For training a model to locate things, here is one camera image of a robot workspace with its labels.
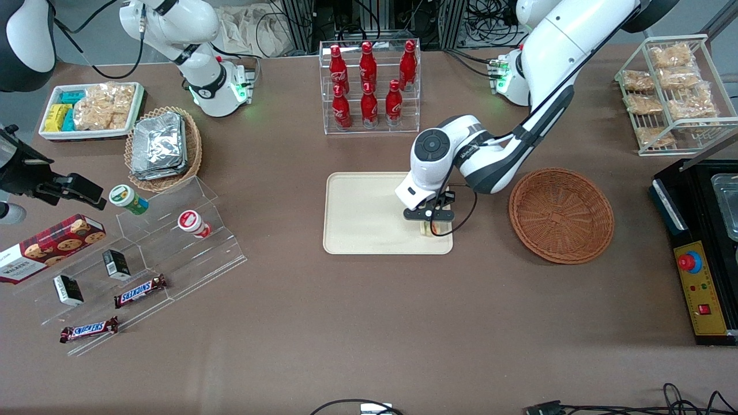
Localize Snickers chocolate bar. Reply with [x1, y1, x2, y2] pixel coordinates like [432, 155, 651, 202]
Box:
[59, 316, 119, 344]
[114, 274, 168, 309]

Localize grey aluminium bar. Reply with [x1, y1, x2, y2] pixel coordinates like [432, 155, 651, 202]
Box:
[680, 131, 738, 171]

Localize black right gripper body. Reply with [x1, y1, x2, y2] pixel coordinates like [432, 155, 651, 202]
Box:
[0, 124, 57, 199]

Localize yellow snack packet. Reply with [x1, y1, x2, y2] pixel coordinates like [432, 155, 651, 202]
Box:
[44, 104, 69, 132]

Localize beige crumpled cloth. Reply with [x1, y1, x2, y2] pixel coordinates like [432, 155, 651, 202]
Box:
[214, 3, 290, 58]

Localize white wire rack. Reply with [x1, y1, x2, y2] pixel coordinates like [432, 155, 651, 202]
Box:
[615, 33, 738, 156]

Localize small black carton box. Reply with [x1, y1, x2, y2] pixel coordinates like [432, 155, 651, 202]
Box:
[53, 275, 85, 307]
[103, 249, 131, 281]

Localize empty brown wicker basket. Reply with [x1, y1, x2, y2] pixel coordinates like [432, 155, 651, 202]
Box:
[509, 167, 615, 265]

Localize red tartan cookie box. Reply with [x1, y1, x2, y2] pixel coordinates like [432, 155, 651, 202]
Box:
[0, 213, 107, 285]

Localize clear bag of fried snacks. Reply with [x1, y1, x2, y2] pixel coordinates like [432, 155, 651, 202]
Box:
[657, 66, 701, 90]
[635, 126, 675, 148]
[622, 69, 655, 92]
[668, 86, 718, 122]
[649, 43, 695, 70]
[624, 93, 664, 116]

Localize clear acrylic tiered stand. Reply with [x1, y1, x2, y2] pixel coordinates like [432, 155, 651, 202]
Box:
[14, 176, 248, 357]

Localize red cola bottle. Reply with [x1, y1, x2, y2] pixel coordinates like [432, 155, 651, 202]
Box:
[330, 45, 349, 93]
[360, 41, 378, 90]
[385, 80, 403, 126]
[361, 82, 379, 129]
[400, 40, 417, 90]
[333, 85, 352, 130]

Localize black appliance housing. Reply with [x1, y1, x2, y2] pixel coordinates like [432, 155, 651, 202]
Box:
[649, 159, 738, 346]

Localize clear acrylic bottle rack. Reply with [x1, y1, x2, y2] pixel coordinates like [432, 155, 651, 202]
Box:
[319, 39, 421, 135]

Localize tangled black background cables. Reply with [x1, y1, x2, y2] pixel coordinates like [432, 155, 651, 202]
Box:
[466, 0, 522, 50]

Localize black cable bundle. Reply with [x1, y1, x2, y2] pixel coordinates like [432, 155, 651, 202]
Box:
[559, 383, 738, 415]

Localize cream plastic tray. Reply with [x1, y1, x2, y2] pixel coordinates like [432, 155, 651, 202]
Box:
[323, 172, 454, 255]

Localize white rectangular snack bin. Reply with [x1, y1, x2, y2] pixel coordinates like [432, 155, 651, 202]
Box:
[39, 82, 145, 141]

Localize foil wrapped sandwich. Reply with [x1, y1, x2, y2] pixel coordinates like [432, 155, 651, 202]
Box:
[131, 161, 189, 181]
[133, 112, 186, 171]

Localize black aluminium frame post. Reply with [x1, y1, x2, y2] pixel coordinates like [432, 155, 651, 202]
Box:
[281, 0, 317, 55]
[439, 0, 469, 51]

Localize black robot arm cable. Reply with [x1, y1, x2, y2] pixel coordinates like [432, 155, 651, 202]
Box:
[54, 0, 146, 80]

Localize clear bag of crackers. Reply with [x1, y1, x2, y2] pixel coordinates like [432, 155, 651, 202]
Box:
[74, 99, 134, 131]
[86, 84, 136, 105]

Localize green yogurt cup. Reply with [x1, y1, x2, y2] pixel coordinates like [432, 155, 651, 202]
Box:
[110, 184, 149, 216]

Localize yellow control panel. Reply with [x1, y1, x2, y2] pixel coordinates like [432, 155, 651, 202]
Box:
[673, 241, 729, 337]

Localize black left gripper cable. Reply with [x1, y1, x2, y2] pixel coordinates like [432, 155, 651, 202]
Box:
[449, 184, 479, 236]

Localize wicker basket holding foil packs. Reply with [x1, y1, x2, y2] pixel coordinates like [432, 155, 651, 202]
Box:
[124, 107, 202, 193]

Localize strawberry yogurt cup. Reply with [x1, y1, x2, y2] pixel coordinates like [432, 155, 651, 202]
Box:
[177, 210, 212, 239]

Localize metal pan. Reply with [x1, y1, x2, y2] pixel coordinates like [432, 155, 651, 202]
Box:
[711, 173, 738, 242]

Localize thin black table cable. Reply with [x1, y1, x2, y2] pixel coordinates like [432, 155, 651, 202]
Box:
[310, 398, 404, 415]

